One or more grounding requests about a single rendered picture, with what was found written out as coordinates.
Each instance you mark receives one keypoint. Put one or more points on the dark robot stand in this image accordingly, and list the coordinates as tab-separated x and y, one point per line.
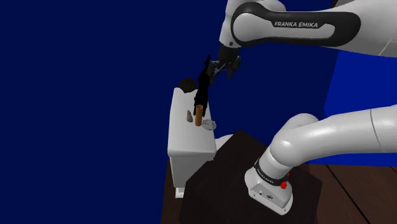
217	192

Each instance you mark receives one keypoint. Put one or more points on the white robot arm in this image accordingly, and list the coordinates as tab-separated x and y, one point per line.
310	136

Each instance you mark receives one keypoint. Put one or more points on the white toilet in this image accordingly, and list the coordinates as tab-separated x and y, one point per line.
189	139

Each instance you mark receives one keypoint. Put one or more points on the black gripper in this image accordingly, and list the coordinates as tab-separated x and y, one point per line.
228	53

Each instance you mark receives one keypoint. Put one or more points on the small grey-brown figure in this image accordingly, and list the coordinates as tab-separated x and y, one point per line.
189	117

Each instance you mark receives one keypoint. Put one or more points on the tall black figure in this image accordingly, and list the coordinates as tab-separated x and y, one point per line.
203	90

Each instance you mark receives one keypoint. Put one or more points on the grey crumpled ball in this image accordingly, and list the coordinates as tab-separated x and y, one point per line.
209	124

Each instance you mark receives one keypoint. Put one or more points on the orange cylinder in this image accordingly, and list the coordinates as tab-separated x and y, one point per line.
198	115

